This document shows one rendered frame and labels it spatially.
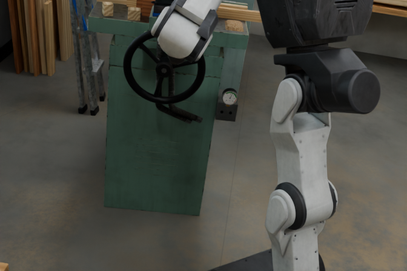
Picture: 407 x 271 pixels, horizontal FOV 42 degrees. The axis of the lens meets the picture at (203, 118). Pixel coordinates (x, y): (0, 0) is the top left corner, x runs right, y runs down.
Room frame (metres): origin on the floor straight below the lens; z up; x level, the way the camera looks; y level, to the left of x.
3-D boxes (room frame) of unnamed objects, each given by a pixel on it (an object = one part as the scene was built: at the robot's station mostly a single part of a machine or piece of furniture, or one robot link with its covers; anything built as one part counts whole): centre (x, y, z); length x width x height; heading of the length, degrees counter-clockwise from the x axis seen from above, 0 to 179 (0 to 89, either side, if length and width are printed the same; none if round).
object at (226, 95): (1.83, -0.09, 0.65); 0.06 x 0.04 x 0.08; 94
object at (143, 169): (2.14, 0.20, 0.36); 0.58 x 0.45 x 0.71; 4
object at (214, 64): (2.14, 0.19, 0.76); 0.57 x 0.45 x 0.09; 4
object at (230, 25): (1.95, -0.07, 0.91); 0.10 x 0.07 x 0.02; 4
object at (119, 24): (1.91, 0.18, 0.87); 0.61 x 0.30 x 0.06; 94
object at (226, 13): (2.03, 0.09, 0.92); 0.55 x 0.02 x 0.04; 94
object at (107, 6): (1.88, 0.41, 0.92); 0.03 x 0.03 x 0.05; 27
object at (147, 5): (1.93, 0.17, 0.93); 0.23 x 0.01 x 0.07; 94
